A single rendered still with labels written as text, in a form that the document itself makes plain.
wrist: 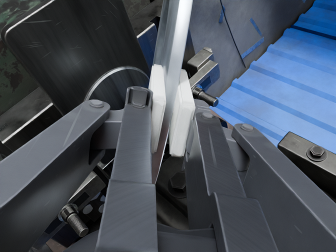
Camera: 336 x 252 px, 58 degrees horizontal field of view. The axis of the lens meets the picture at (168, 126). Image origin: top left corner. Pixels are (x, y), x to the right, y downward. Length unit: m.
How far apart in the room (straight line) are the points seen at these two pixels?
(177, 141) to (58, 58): 0.25
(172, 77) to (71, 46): 0.22
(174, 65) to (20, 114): 0.36
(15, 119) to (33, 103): 0.04
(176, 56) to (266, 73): 2.08
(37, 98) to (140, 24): 0.21
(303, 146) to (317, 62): 1.94
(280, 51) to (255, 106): 0.52
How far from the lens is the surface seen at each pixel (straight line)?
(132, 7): 0.59
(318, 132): 1.94
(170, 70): 0.17
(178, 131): 0.15
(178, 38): 0.17
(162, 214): 0.38
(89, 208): 0.65
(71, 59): 0.38
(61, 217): 0.55
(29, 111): 0.50
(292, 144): 0.37
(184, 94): 0.16
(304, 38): 2.51
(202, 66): 0.63
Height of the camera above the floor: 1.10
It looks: 36 degrees down
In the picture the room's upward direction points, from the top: 123 degrees clockwise
